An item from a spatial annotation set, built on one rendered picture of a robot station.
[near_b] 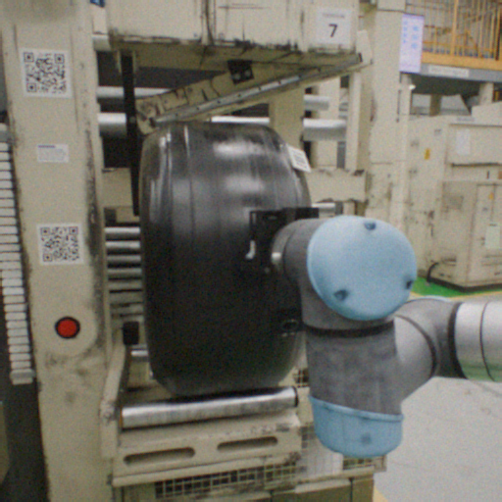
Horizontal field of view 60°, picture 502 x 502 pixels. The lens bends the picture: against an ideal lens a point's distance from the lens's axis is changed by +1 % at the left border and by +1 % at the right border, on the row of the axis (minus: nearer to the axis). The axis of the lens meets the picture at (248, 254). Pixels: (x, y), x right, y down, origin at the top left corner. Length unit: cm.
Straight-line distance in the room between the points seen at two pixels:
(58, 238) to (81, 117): 22
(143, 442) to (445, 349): 59
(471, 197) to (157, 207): 477
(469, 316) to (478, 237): 494
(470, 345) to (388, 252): 15
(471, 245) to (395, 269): 501
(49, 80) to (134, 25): 34
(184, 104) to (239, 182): 57
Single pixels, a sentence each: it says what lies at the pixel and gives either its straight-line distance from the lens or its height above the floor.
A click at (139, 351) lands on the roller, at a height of 91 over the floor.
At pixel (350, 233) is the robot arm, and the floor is 131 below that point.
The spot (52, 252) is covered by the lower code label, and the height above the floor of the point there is 121.
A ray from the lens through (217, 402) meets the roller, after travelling 87.
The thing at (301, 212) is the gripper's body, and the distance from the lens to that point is 46.
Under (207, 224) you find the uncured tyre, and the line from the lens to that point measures 66.
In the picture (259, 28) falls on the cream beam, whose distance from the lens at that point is 116.
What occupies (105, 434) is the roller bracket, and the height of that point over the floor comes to 90.
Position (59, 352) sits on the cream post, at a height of 101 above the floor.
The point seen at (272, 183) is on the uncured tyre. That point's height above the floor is 133.
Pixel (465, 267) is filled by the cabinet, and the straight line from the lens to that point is 537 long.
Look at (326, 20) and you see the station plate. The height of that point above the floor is 171.
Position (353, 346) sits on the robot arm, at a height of 122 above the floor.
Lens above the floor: 135
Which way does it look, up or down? 11 degrees down
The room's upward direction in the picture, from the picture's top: straight up
